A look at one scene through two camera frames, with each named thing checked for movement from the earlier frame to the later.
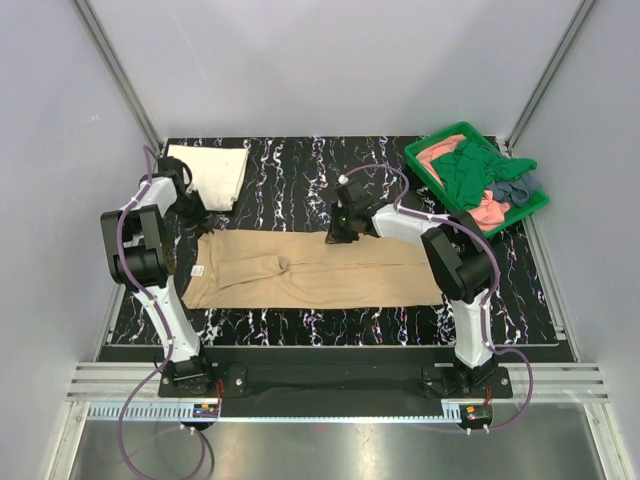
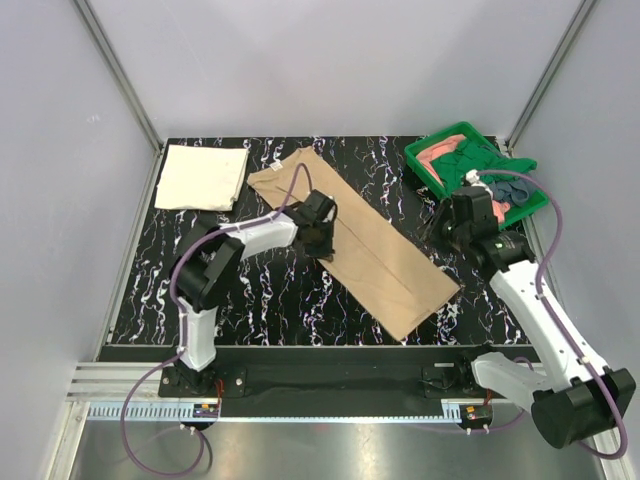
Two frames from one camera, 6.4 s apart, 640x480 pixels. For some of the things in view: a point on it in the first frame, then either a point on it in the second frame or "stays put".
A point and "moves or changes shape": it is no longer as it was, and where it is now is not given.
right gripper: (335, 236) -> (432, 230)
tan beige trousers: (246, 269) moves or changes shape
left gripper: (202, 214) -> (325, 252)
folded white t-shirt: (216, 172) stays put
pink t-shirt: (489, 216) stays put
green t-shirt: (468, 169) stays put
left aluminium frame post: (120, 72) stays put
